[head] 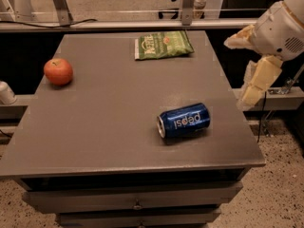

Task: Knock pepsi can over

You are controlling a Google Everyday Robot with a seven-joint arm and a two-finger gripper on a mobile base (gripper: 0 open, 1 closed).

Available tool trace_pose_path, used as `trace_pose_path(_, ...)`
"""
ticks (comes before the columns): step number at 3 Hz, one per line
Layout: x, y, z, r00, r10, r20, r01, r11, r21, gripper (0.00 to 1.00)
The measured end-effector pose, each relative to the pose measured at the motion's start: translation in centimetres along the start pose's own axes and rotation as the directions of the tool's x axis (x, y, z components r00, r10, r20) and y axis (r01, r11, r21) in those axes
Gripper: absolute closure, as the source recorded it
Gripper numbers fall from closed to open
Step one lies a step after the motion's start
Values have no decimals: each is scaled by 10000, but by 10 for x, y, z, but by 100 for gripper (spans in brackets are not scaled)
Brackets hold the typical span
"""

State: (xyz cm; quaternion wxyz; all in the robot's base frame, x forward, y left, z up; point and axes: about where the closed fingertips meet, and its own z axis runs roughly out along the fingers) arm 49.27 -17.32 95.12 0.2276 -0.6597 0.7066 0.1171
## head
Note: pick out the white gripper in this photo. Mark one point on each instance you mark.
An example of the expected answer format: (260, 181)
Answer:
(277, 32)

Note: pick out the blue pepsi can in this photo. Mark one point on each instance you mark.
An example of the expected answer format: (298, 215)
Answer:
(183, 121)

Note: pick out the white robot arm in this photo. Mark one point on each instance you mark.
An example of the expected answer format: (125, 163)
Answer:
(296, 3)

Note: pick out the green chip bag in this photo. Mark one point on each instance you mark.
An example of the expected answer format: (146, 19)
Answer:
(161, 45)

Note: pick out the upper grey drawer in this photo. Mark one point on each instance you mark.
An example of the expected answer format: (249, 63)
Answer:
(133, 198)

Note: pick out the grey drawer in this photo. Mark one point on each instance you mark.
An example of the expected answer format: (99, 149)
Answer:
(133, 198)
(133, 219)

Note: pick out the lower grey drawer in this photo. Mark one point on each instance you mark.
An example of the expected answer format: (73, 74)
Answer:
(133, 219)

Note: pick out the grey drawer cabinet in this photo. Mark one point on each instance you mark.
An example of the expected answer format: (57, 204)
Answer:
(101, 130)

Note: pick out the red apple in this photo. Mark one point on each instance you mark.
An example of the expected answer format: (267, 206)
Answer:
(58, 71)

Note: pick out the white cylinder object at left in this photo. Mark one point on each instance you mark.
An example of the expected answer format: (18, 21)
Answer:
(7, 96)

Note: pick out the metal railing frame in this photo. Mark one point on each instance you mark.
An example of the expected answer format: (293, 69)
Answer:
(110, 15)

